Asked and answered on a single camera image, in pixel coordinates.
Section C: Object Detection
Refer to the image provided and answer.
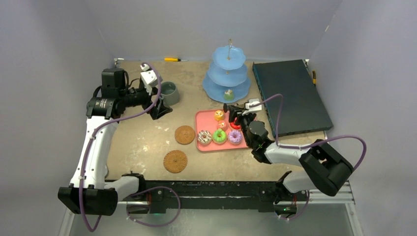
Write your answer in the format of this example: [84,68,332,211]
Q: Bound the lower woven rattan coaster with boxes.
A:
[163,150,188,174]

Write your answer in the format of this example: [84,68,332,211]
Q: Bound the woven rattan coaster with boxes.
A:
[174,125,196,145]
[163,150,188,174]

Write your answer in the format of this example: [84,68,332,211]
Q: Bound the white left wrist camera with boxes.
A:
[140,63,158,95]

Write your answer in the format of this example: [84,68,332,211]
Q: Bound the purple frosted donut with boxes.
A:
[227,129,243,145]

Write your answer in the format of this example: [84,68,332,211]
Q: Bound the yellow tool at right wall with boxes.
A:
[312,70,317,86]

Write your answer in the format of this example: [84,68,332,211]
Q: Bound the black aluminium base frame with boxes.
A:
[66,180,356,216]

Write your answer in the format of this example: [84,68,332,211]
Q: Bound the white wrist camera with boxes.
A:
[140,63,158,95]
[243,98,262,114]

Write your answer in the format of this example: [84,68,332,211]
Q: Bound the red frosted donut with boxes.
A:
[229,121,241,130]

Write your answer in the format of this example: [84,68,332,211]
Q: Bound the pink rectangular tray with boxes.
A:
[195,109,248,152]

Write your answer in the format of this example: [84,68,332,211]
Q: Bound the blue three-tier cake stand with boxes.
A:
[202,39,251,103]

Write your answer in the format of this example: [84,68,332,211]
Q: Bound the green cupcake with cream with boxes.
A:
[223,89,235,101]

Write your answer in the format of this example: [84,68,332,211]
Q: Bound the dark teal flat box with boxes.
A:
[252,59,333,137]

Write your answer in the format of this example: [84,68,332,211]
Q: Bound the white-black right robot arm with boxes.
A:
[223,104,354,200]

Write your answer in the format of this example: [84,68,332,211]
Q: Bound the chocolate drizzle white donut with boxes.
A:
[197,130,212,145]

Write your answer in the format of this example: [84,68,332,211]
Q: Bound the upper woven rattan coaster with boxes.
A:
[174,125,196,145]

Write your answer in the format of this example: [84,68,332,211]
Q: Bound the grey-green ceramic mug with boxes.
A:
[161,82,180,106]

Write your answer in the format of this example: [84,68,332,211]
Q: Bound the yellow cupcake with cream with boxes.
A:
[214,110,225,121]

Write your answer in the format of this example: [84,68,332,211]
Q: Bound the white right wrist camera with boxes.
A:
[243,98,262,114]

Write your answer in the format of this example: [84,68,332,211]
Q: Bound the pink cupcake with cream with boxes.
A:
[216,120,229,132]

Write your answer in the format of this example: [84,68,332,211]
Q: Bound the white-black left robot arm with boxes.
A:
[58,64,172,216]

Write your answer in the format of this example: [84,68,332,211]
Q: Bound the green frosted donut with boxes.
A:
[212,128,227,144]

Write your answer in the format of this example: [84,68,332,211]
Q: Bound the yellow-handled screwdriver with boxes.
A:
[164,58,187,62]

